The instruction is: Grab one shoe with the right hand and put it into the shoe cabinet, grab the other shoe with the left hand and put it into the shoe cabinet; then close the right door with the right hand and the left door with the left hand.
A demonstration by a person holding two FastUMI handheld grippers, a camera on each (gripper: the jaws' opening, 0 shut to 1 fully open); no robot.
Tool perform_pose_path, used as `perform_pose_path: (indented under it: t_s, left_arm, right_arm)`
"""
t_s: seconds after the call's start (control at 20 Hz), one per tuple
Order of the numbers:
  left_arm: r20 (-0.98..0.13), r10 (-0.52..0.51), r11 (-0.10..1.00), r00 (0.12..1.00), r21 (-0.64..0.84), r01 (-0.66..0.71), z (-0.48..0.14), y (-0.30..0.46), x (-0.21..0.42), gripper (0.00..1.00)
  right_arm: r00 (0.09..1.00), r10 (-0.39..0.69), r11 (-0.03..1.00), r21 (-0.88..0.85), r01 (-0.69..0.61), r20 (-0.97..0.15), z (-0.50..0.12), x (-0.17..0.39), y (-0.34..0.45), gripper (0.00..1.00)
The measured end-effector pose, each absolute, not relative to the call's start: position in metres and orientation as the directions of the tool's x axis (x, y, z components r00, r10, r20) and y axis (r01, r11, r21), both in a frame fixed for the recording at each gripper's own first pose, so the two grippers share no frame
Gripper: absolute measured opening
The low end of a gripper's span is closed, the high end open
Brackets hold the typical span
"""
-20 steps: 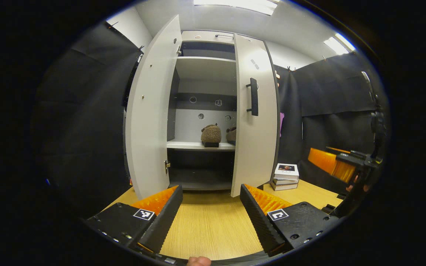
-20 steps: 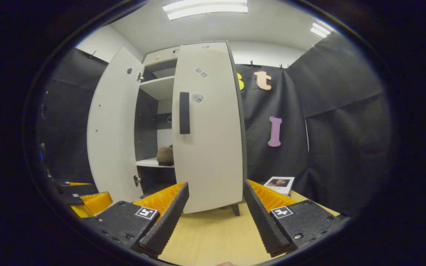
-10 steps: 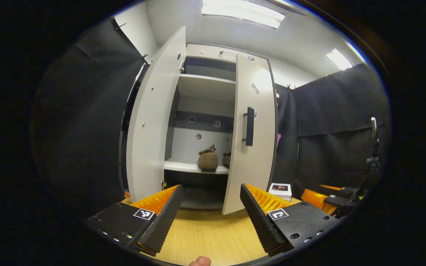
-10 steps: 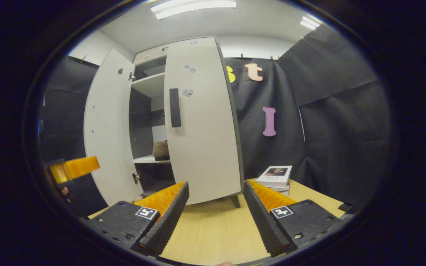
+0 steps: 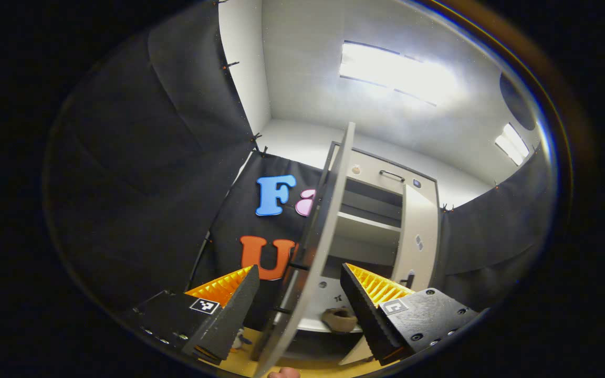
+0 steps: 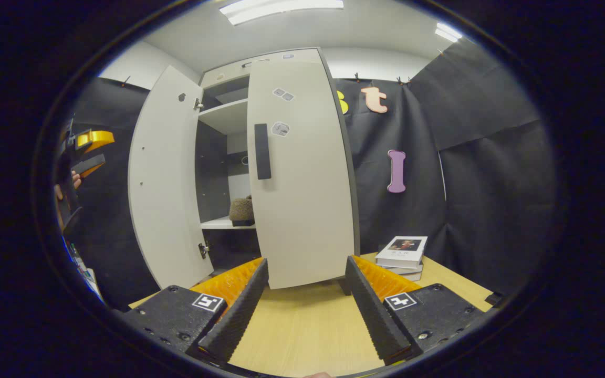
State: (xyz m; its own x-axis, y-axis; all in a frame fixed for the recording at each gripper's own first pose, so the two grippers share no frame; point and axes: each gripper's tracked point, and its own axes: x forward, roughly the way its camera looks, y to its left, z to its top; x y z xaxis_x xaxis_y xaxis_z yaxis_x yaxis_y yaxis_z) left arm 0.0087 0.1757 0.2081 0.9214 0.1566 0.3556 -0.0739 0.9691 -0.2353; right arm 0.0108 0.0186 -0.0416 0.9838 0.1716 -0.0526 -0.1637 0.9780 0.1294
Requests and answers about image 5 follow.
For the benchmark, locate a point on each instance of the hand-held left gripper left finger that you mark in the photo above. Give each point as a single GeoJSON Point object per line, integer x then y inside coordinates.
{"type": "Point", "coordinates": [234, 315]}

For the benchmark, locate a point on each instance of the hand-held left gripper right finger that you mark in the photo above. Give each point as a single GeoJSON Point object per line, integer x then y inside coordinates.
{"type": "Point", "coordinates": [365, 315]}

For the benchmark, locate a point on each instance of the brown fuzzy shoe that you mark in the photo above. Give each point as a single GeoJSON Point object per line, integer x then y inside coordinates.
{"type": "Point", "coordinates": [340, 320]}

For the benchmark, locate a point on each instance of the grey white shoe cabinet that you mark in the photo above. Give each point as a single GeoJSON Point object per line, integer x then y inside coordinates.
{"type": "Point", "coordinates": [365, 226]}

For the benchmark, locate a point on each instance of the small ceiling light panel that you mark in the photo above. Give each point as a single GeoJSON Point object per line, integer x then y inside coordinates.
{"type": "Point", "coordinates": [511, 143]}

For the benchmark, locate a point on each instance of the black backdrop cloth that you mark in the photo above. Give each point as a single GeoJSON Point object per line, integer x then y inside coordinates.
{"type": "Point", "coordinates": [239, 220]}
{"type": "Point", "coordinates": [481, 247]}
{"type": "Point", "coordinates": [139, 157]}

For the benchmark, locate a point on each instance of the dark round ceiling fixture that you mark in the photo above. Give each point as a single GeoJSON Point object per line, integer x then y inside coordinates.
{"type": "Point", "coordinates": [518, 102]}

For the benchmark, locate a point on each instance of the large ceiling light panel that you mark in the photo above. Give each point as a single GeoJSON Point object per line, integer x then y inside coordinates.
{"type": "Point", "coordinates": [397, 73]}

